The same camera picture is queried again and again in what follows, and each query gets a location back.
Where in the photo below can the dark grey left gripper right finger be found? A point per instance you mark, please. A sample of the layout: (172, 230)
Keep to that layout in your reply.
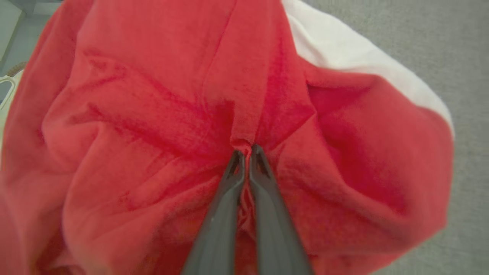
(275, 229)

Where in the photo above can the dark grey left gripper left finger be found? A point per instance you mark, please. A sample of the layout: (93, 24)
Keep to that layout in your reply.
(219, 229)

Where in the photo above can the red shorts with white band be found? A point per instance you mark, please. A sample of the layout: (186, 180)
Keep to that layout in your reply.
(153, 114)

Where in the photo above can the white laundry basket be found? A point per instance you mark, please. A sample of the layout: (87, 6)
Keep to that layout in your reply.
(7, 79)

